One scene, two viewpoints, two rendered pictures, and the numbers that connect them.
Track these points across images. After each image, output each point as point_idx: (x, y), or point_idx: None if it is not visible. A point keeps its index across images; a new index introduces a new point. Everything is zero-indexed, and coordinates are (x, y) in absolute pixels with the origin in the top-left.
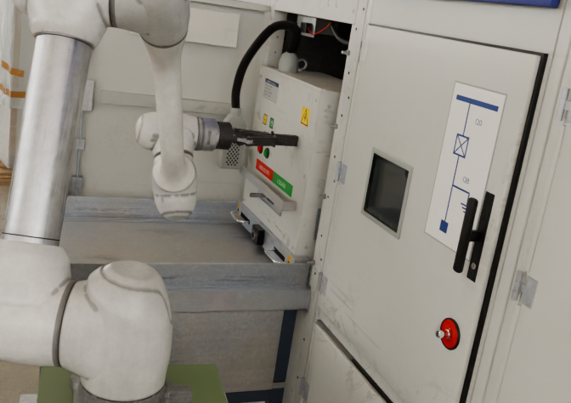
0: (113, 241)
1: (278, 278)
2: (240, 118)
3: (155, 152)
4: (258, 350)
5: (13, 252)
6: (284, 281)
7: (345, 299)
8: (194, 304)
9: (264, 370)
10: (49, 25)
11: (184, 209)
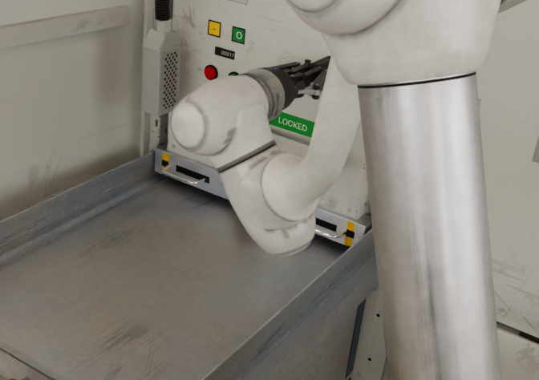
0: (85, 294)
1: (356, 260)
2: (173, 34)
3: (233, 159)
4: (338, 354)
5: None
6: (359, 260)
7: (501, 268)
8: (307, 349)
9: (341, 371)
10: (459, 61)
11: (314, 235)
